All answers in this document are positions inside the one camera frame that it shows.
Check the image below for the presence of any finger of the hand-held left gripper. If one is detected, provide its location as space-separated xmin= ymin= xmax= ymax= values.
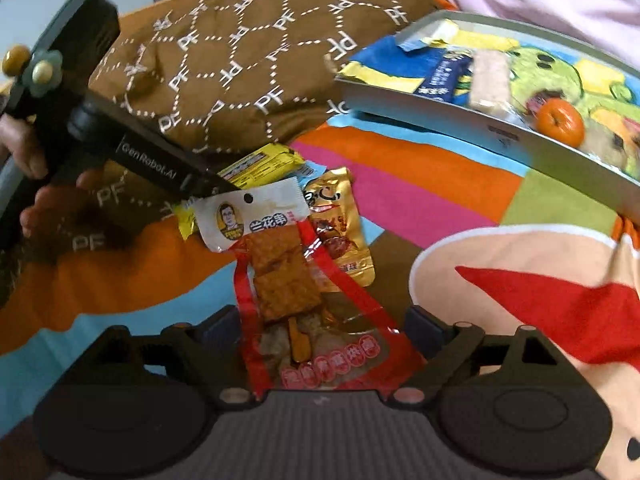
xmin=177 ymin=160 xmax=245 ymax=197

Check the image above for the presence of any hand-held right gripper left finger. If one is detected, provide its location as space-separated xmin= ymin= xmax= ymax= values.
xmin=75 ymin=307 xmax=262 ymax=404

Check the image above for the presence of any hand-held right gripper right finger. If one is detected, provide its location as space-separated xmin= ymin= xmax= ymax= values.
xmin=392 ymin=305 xmax=570 ymax=404

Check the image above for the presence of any white and red snack packet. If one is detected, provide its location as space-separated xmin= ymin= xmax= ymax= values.
xmin=192 ymin=177 xmax=428 ymax=393

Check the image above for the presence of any grey metal tray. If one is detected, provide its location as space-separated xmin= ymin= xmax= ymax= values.
xmin=334 ymin=9 xmax=640 ymax=216

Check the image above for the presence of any orange mandarin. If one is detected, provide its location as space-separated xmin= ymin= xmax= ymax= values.
xmin=536 ymin=99 xmax=586 ymax=148

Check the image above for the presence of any blue snack packet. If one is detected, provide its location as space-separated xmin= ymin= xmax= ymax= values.
xmin=417 ymin=52 xmax=473 ymax=103

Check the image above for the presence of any person's left hand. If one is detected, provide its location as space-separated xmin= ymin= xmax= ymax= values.
xmin=0 ymin=110 xmax=131 ymax=257

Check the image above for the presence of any yellow snack packet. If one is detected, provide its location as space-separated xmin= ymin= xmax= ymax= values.
xmin=177 ymin=142 xmax=306 ymax=241

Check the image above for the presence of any gold snack packet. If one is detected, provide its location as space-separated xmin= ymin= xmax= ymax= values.
xmin=302 ymin=167 xmax=377 ymax=288

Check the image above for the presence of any colourful printed bedsheet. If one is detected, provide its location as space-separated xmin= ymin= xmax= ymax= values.
xmin=0 ymin=105 xmax=640 ymax=480

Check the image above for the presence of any brown patterned pillow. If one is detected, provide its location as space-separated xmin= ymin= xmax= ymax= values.
xmin=0 ymin=0 xmax=458 ymax=261

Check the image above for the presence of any beige rice bar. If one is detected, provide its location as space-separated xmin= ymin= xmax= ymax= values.
xmin=467 ymin=49 xmax=511 ymax=113

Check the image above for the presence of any clear wrapped snack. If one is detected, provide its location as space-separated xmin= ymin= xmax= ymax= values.
xmin=582 ymin=120 xmax=640 ymax=168

